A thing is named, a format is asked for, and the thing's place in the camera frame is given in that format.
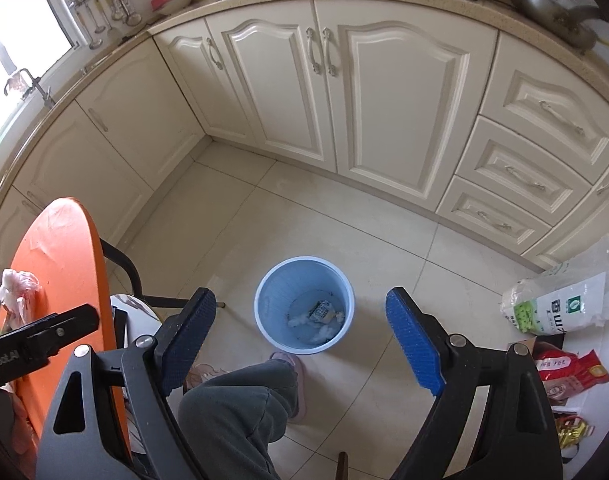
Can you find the white green rice bag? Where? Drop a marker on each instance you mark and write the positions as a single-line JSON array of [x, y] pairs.
[[559, 300]]

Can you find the kitchen window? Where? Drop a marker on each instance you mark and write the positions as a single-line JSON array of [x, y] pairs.
[[24, 25]]

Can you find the light blue plastic bin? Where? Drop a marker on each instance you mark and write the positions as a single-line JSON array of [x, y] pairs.
[[274, 290]]

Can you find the crushed green white carton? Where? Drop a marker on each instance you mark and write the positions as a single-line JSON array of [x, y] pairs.
[[322, 311]]

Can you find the steel kitchen faucet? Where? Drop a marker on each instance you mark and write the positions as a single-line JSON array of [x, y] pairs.
[[37, 85]]

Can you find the brown cardboard box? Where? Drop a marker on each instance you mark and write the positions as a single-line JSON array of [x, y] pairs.
[[521, 347]]

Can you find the pink slipper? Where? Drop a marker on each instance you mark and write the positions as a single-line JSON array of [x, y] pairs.
[[297, 385]]

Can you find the white bowl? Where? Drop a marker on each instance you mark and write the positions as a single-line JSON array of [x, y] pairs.
[[177, 7]]

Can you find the gold foil wrappers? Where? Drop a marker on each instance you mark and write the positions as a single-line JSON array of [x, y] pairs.
[[574, 430]]

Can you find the white plastic bag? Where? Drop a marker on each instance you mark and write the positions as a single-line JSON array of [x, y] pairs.
[[14, 290]]

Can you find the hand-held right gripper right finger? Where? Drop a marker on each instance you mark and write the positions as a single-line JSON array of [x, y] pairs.
[[414, 340]]

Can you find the red rice bag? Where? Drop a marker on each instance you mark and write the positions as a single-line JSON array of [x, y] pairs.
[[574, 370]]

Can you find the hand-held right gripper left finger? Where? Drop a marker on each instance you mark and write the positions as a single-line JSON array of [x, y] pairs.
[[192, 340]]

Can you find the row of hanging kitchen utensils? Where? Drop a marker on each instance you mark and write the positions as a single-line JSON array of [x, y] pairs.
[[107, 15]]

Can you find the white tissue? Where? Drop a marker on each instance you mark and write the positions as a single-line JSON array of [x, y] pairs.
[[319, 335], [297, 320]]

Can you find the shiny steel wok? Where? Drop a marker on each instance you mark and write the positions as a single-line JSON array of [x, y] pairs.
[[544, 5]]

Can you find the black framed marbled chair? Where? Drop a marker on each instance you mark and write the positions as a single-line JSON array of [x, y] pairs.
[[129, 265]]

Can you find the cream lower kitchen cabinets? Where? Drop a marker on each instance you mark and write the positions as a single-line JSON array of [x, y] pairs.
[[384, 100]]

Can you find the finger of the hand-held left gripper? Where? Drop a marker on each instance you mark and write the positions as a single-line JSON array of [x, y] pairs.
[[64, 327]]

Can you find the person's grey trouser leg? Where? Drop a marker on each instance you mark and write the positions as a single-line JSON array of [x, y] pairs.
[[234, 410]]

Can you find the orange round table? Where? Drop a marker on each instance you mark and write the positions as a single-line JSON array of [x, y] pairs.
[[59, 240]]

